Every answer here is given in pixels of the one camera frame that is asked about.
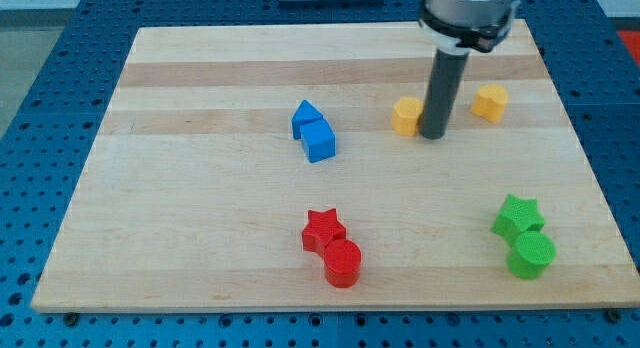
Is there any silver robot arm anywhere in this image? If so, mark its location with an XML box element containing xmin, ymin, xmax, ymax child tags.
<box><xmin>418</xmin><ymin>0</ymin><xmax>520</xmax><ymax>55</ymax></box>

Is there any red star block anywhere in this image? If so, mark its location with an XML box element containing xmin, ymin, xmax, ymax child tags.
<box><xmin>301</xmin><ymin>208</ymin><xmax>347</xmax><ymax>257</ymax></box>

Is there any green star block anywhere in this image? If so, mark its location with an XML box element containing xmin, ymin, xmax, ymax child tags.
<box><xmin>491</xmin><ymin>194</ymin><xmax>546</xmax><ymax>246</ymax></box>

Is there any blue cube block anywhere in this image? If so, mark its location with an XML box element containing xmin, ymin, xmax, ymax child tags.
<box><xmin>300</xmin><ymin>119</ymin><xmax>336</xmax><ymax>163</ymax></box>

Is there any wooden board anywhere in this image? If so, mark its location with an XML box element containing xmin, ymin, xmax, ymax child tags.
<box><xmin>31</xmin><ymin>20</ymin><xmax>639</xmax><ymax>313</ymax></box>

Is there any blue triangle block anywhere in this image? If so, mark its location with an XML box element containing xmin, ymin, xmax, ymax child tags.
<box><xmin>291</xmin><ymin>100</ymin><xmax>324</xmax><ymax>140</ymax></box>

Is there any red cylinder block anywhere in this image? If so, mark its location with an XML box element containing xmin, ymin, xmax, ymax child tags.
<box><xmin>323</xmin><ymin>239</ymin><xmax>362</xmax><ymax>288</ymax></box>

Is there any yellow hexagon block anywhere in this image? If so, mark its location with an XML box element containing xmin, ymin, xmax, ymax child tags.
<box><xmin>391</xmin><ymin>97</ymin><xmax>424</xmax><ymax>136</ymax></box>

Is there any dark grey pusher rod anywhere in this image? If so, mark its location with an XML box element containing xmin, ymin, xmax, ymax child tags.
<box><xmin>419</xmin><ymin>50</ymin><xmax>469</xmax><ymax>140</ymax></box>

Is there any yellow heart block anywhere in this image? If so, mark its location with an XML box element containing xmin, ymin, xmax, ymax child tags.
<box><xmin>470</xmin><ymin>84</ymin><xmax>509</xmax><ymax>123</ymax></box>

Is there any green cylinder block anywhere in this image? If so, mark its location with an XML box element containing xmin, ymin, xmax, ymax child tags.
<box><xmin>506</xmin><ymin>231</ymin><xmax>556</xmax><ymax>280</ymax></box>

